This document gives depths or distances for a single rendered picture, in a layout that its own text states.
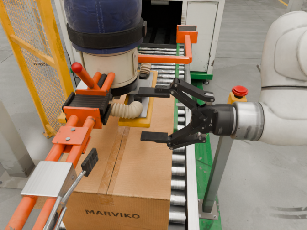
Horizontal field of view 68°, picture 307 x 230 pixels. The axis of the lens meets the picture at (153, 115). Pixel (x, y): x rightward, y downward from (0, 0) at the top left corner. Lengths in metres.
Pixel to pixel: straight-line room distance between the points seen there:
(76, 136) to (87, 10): 0.32
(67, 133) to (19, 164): 1.57
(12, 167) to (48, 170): 1.70
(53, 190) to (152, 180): 0.42
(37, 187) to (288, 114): 0.49
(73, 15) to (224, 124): 0.46
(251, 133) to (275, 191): 1.58
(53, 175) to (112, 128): 0.55
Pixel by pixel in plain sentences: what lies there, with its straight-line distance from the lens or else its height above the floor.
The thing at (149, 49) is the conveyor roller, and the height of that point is 0.53.
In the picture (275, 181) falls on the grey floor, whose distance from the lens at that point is 2.16.
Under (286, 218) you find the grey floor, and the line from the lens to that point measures 2.00.
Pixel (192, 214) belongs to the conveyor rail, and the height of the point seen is 0.59.
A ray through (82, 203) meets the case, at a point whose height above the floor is 0.88.
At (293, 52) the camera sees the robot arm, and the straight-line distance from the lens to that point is 0.54.
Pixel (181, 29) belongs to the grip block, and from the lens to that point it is 1.01.
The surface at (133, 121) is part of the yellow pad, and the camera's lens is 0.69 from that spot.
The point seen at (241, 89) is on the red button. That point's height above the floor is 1.04.
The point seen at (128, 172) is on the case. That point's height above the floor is 0.95.
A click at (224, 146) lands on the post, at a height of 0.70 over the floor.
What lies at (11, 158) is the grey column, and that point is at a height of 0.26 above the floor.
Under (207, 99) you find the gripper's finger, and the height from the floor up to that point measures 1.30.
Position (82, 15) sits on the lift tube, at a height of 1.42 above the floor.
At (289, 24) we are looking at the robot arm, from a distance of 0.58.
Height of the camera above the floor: 1.58
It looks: 39 degrees down
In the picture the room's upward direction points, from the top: straight up
